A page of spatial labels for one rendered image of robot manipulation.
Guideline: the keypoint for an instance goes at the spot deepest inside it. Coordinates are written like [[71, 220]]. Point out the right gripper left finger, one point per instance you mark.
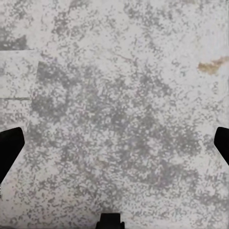
[[11, 143]]

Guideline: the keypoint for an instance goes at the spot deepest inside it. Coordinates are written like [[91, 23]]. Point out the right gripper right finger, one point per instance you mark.
[[221, 141]]

